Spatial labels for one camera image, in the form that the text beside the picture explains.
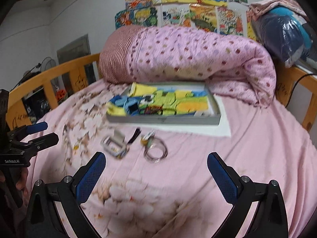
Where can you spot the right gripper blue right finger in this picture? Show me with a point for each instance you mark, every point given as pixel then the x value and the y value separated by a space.
pixel 226 178

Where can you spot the standing fan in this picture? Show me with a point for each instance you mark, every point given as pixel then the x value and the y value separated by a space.
pixel 46 64

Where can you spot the grey tray box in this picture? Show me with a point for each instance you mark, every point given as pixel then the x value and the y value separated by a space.
pixel 210 117

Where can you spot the pink floral bed sheet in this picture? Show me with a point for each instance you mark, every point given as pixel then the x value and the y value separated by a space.
pixel 177 197

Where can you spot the green frog drawing towel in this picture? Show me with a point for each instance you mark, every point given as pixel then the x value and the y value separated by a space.
pixel 161 101

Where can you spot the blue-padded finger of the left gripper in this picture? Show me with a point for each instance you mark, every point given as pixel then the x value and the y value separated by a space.
pixel 38 127

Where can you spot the wooden bed frame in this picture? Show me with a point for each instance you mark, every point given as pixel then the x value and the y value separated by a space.
pixel 17 115

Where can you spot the person's left hand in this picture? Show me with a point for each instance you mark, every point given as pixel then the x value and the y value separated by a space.
pixel 21 183

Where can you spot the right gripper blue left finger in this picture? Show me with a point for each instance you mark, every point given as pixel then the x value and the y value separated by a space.
pixel 87 176

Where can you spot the grey square watch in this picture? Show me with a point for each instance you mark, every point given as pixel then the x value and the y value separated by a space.
pixel 115 145

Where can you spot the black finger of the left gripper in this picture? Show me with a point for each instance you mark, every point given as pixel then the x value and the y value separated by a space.
pixel 43 142

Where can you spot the wall of children's drawings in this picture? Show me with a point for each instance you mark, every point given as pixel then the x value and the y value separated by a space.
pixel 218 16

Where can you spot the pink folded cloth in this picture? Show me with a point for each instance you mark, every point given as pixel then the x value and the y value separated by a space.
pixel 258 9

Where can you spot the grey door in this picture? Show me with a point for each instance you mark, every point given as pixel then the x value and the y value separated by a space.
pixel 76 49

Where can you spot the blue plastic-wrapped bedding bundle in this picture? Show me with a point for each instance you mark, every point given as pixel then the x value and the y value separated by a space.
pixel 287 36

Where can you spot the pink apple-print quilt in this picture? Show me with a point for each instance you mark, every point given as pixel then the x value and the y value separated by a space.
pixel 230 65

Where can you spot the black hair clip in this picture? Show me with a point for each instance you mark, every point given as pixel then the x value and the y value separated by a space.
pixel 135 136

